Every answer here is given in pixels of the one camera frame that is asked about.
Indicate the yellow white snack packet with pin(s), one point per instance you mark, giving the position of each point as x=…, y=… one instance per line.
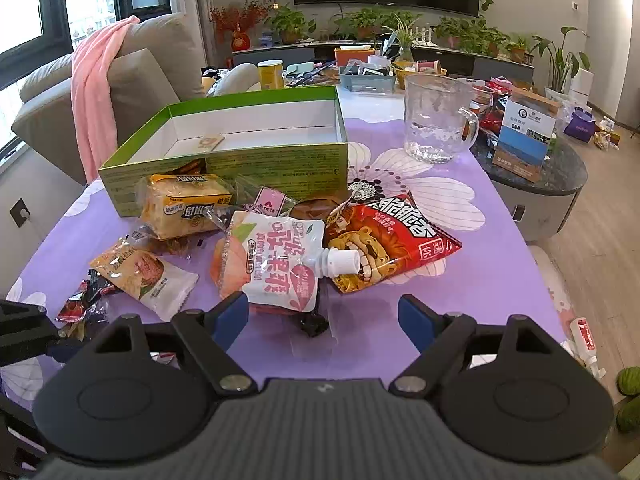
x=145, y=275

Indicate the grey blue plastic tray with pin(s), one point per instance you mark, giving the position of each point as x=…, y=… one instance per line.
x=365, y=80

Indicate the beige sofa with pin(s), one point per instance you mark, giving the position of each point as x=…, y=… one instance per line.
x=145, y=85

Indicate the purple floral tablecloth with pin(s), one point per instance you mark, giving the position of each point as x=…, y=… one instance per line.
x=500, y=260

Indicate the white blue paper box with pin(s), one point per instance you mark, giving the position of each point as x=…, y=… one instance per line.
x=525, y=135

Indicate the yellow cracker packet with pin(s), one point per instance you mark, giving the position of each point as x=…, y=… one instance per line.
x=185, y=205

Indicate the purple bag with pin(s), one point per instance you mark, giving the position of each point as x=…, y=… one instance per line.
x=580, y=124

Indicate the clear small packet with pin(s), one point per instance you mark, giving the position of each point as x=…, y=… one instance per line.
x=248, y=190

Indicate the pink blanket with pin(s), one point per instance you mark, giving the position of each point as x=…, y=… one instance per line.
x=95, y=90

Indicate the green potted plant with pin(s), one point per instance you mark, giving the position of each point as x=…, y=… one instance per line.
x=362, y=20
x=470, y=35
x=290, y=22

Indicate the round dark coffee table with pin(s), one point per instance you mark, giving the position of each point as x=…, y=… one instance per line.
x=545, y=195

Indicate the white pink jelly pouch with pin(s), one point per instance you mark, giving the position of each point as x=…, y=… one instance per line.
x=270, y=260

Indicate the brown paper tag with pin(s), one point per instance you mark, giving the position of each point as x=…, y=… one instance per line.
x=211, y=141

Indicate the orange box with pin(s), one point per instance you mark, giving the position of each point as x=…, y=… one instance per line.
x=354, y=57

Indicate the clear wrapped brown snack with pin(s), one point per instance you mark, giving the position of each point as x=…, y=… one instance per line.
x=165, y=244

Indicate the green slippers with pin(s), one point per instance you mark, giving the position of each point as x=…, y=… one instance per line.
x=629, y=385

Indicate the grey television console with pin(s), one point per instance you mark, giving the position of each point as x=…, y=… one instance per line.
x=300, y=52

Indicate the red flower arrangement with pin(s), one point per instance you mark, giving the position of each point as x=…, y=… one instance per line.
x=240, y=20

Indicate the clear glass mug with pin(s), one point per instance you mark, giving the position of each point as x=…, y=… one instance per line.
x=435, y=120

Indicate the white spray bottle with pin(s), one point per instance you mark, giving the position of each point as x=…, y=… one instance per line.
x=587, y=342

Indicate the spider plant in vase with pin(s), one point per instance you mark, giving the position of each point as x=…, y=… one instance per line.
x=406, y=40

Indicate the wall socket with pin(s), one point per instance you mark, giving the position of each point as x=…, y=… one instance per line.
x=21, y=212

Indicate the brown orange snack packet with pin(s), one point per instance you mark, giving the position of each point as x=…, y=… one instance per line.
x=189, y=166

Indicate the small pink packet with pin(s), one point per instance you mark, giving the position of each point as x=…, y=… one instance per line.
x=265, y=201

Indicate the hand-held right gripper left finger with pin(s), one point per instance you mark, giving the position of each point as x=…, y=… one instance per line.
x=231, y=316

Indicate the red black small packet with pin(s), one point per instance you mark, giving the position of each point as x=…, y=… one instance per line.
x=80, y=300

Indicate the yellow can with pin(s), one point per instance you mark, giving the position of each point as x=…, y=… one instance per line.
x=271, y=76

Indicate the green cardboard box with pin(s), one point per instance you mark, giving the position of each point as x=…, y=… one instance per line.
x=275, y=170

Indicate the large leafed floor plant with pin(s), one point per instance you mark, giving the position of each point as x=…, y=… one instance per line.
x=560, y=57

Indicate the red noodle snack packet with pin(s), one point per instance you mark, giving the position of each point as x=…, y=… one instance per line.
x=400, y=240

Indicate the yellow basket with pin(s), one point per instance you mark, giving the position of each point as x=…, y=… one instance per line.
x=406, y=72

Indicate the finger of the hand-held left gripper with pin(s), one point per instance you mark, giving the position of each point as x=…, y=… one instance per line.
x=66, y=350

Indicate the white appliance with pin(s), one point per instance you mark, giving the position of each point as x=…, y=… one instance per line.
x=582, y=87

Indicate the small potted plant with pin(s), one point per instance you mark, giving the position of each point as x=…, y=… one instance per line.
x=518, y=50

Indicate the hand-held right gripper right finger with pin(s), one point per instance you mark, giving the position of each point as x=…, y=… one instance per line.
x=414, y=321

